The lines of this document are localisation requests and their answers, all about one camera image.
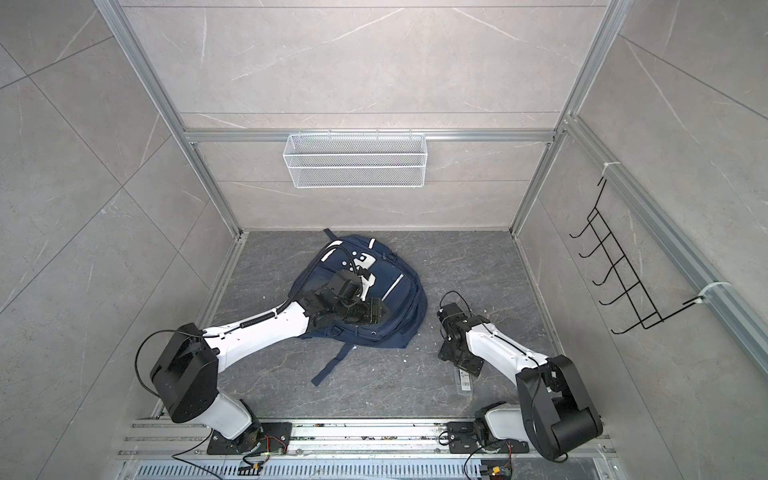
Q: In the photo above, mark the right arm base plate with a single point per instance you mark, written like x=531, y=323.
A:
x=466, y=437

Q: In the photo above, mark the black wire hook rack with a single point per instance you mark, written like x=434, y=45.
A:
x=620, y=268

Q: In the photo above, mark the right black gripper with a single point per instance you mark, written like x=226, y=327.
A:
x=472, y=366

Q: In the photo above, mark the clear plastic ruler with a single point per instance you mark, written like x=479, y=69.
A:
x=464, y=382

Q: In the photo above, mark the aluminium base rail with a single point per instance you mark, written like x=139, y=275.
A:
x=348, y=449

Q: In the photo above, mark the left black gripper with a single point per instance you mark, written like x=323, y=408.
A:
x=375, y=310

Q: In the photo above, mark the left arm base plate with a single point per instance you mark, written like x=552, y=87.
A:
x=273, y=437

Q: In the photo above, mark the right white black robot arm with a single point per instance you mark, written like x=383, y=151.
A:
x=555, y=414

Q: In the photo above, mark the navy blue student backpack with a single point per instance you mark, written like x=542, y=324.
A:
x=397, y=285

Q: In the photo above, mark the white wire mesh basket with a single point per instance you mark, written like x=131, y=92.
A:
x=356, y=160

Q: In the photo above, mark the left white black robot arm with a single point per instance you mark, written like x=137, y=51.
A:
x=185, y=376

